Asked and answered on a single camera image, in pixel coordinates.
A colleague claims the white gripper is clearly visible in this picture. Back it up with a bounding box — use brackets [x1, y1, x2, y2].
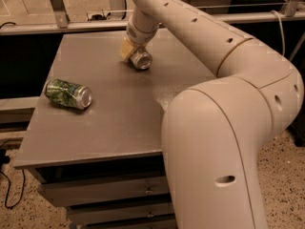
[119, 9, 159, 61]

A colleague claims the silver 7up can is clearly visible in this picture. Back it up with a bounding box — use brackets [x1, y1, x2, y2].
[131, 48, 153, 71]

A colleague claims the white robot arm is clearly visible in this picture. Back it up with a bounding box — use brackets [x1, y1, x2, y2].
[120, 0, 304, 229]

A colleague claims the green crumpled can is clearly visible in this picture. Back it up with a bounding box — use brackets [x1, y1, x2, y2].
[44, 79, 92, 110]

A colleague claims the floor power outlet box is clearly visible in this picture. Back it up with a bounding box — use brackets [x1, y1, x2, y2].
[87, 11, 111, 21]

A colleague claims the grey drawer cabinet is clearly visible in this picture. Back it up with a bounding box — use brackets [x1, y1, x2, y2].
[14, 29, 213, 224]

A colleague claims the top grey drawer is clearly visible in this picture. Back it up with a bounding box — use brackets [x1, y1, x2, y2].
[38, 176, 169, 207]

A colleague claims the grey drawer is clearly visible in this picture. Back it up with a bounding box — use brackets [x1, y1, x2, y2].
[38, 176, 169, 207]
[88, 219, 177, 229]
[68, 202, 174, 225]

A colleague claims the middle grey drawer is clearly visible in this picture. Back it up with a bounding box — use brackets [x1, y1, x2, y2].
[68, 202, 174, 225]

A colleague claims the bottom grey drawer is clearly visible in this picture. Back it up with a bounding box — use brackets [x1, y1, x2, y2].
[88, 219, 177, 229]

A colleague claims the left metal bracket post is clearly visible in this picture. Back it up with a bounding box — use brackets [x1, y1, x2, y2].
[50, 0, 70, 29]

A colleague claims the horizontal metal rail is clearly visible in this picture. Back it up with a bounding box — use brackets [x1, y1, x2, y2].
[0, 11, 305, 36]

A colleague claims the white cable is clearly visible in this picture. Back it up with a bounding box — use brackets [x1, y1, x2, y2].
[270, 10, 286, 57]

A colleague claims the black floor cable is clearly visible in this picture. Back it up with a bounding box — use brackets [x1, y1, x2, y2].
[0, 140, 27, 210]

